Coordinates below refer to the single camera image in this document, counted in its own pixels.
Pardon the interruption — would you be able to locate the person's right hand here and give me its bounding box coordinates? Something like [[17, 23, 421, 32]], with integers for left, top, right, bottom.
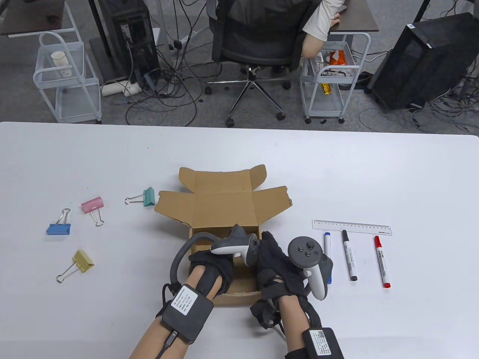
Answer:
[[256, 231, 312, 300]]

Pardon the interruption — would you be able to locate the person's left hand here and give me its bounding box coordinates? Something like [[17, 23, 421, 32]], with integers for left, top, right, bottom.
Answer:
[[188, 250, 236, 297]]

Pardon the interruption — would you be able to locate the blue marker office supply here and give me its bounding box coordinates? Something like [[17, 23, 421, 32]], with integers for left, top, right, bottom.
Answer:
[[324, 232, 333, 285]]

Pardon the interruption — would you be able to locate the brown cardboard mailer box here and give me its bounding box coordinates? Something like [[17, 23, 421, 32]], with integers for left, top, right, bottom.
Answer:
[[154, 165, 293, 307]]

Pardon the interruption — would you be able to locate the black marker office supply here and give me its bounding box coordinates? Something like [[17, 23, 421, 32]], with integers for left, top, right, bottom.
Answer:
[[341, 230, 358, 282]]

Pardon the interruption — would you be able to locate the clear ruler office supply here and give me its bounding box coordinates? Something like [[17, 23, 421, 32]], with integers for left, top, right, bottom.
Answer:
[[312, 220, 392, 236]]

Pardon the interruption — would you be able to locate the teal binder clip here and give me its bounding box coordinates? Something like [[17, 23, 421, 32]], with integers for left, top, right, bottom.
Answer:
[[125, 187, 156, 207]]

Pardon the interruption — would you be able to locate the red marker office supply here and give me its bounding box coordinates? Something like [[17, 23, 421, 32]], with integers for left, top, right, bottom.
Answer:
[[373, 236, 391, 288]]

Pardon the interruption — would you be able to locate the gold binder clip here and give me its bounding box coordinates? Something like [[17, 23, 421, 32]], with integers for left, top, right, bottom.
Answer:
[[56, 250, 95, 283]]

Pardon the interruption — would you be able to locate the pink binder clip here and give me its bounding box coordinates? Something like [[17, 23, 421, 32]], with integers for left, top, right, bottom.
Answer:
[[81, 196, 105, 227]]

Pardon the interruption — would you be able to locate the light blue binder clip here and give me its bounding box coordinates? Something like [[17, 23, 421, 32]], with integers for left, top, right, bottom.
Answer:
[[46, 208, 71, 236]]

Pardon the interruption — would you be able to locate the person's right forearm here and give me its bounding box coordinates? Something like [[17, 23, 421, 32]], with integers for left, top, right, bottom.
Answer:
[[279, 295, 318, 359]]

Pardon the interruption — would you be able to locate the person's left forearm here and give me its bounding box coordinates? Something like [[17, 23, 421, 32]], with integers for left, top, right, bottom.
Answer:
[[129, 264, 221, 359]]

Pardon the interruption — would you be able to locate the black labelled wrist box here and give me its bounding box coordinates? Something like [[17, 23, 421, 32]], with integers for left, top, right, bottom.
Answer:
[[286, 327, 345, 359], [161, 284, 214, 344]]

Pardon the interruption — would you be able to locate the black mesh office chair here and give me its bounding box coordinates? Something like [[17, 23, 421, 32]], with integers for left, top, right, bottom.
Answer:
[[204, 0, 318, 128]]

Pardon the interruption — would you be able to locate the black and white left controller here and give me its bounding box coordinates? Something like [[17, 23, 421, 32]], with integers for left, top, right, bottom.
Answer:
[[170, 224, 260, 285]]

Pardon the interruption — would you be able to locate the black and white controller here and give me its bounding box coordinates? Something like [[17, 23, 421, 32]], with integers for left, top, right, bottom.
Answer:
[[170, 224, 260, 285], [287, 236, 333, 301]]

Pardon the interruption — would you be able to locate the black and white right controller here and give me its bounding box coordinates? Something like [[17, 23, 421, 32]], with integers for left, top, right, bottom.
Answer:
[[287, 236, 333, 301]]

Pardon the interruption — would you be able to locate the white power strip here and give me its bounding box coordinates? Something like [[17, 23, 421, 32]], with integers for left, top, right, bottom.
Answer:
[[102, 80, 143, 97]]

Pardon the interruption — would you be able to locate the large black computer tower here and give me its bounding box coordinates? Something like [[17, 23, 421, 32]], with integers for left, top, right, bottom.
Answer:
[[369, 12, 479, 111]]

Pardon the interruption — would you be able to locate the dark brown desk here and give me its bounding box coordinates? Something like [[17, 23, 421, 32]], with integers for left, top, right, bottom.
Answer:
[[0, 0, 66, 37], [329, 0, 379, 35]]

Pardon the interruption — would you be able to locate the black desk leg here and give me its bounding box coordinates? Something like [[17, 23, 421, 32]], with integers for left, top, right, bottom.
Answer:
[[88, 0, 115, 58], [414, 0, 431, 23]]

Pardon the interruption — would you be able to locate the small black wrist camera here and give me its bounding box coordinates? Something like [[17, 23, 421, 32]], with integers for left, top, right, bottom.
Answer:
[[250, 297, 281, 329]]

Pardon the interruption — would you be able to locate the white wire cart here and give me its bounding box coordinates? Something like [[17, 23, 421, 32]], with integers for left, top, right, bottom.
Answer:
[[33, 31, 102, 124], [299, 32, 372, 125]]

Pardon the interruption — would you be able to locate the tangle of black floor cables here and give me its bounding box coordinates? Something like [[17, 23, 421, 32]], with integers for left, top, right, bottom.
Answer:
[[125, 0, 210, 126], [359, 64, 479, 134]]

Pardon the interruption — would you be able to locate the white cable bundle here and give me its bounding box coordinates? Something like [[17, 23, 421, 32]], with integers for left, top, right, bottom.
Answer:
[[317, 65, 356, 78]]

